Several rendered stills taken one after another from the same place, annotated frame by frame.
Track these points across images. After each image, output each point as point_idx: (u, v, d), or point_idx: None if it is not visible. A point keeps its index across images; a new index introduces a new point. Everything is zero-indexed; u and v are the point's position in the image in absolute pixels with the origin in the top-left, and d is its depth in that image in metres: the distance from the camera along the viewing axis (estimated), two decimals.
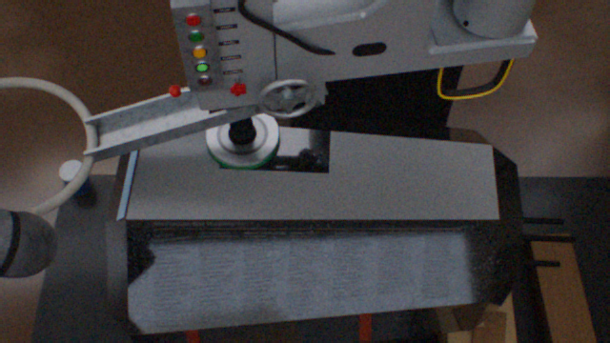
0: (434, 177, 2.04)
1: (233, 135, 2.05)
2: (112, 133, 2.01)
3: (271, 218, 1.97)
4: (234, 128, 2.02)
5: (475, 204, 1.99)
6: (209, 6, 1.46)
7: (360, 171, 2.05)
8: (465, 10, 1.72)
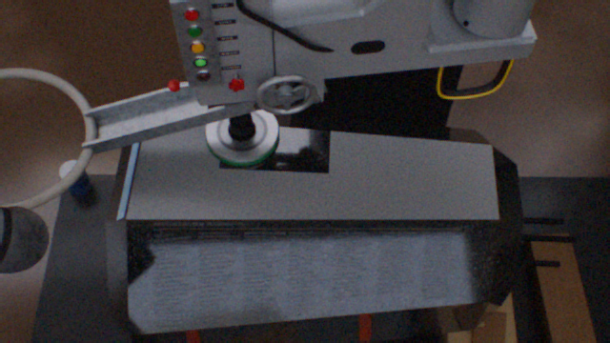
0: (434, 177, 2.04)
1: (233, 131, 2.06)
2: (111, 126, 2.02)
3: (271, 218, 1.97)
4: (233, 124, 2.02)
5: (475, 204, 1.99)
6: (207, 1, 1.46)
7: (360, 171, 2.05)
8: (465, 10, 1.72)
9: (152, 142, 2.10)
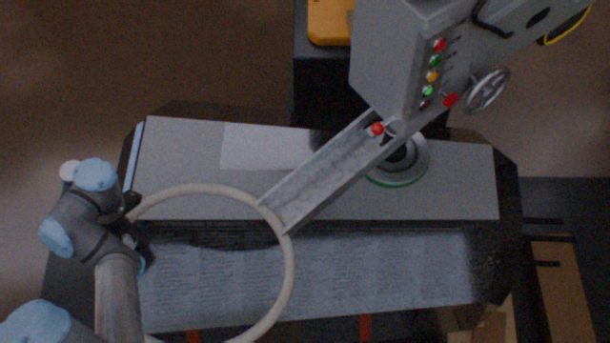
0: (434, 177, 2.04)
1: (391, 155, 2.01)
2: (288, 203, 1.90)
3: None
4: None
5: (475, 204, 1.99)
6: (455, 25, 1.43)
7: None
8: None
9: (152, 142, 2.10)
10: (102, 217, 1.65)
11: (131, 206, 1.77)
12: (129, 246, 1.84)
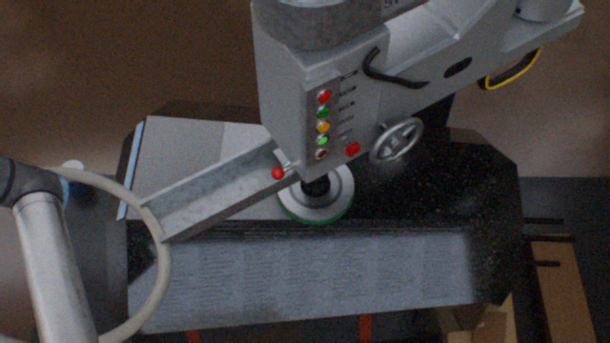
0: (434, 177, 2.04)
1: (312, 190, 1.92)
2: (174, 211, 1.69)
3: (271, 218, 1.97)
4: (314, 182, 1.89)
5: (475, 204, 1.99)
6: (339, 77, 1.36)
7: (360, 171, 2.05)
8: None
9: (152, 142, 2.10)
10: None
11: None
12: None
